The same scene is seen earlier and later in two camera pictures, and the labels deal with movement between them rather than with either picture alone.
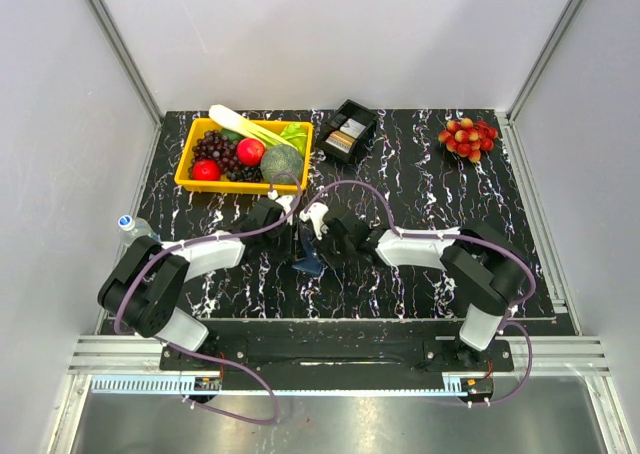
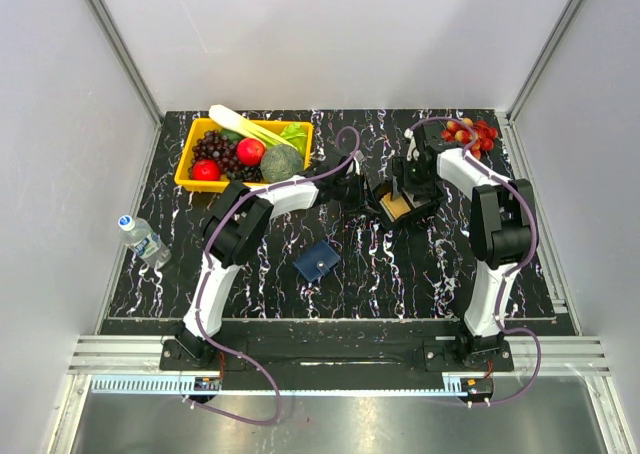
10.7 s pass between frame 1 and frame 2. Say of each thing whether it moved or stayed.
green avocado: stayed
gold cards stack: moved
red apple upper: stayed
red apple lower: stayed
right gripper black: moved
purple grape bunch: stayed
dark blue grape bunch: stayed
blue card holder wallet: moved
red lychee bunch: stayed
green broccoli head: stayed
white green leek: stayed
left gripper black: moved
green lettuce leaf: stayed
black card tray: moved
